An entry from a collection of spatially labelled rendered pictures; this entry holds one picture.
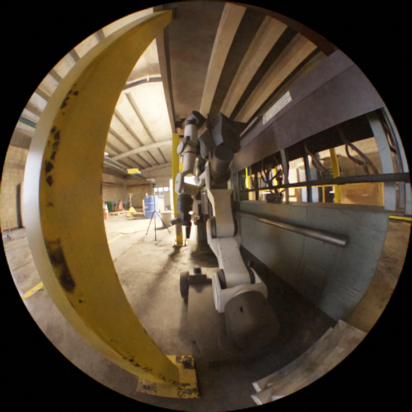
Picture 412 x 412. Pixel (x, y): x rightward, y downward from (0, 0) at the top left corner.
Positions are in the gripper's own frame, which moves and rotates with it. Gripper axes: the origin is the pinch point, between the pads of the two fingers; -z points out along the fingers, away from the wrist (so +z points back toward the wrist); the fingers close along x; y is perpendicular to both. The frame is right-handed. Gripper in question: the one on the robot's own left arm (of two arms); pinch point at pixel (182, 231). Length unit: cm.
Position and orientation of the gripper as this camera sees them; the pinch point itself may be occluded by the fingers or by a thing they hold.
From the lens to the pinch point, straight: 66.4
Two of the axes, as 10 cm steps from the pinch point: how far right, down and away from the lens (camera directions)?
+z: 0.6, -9.9, 1.2
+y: -7.7, -1.2, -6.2
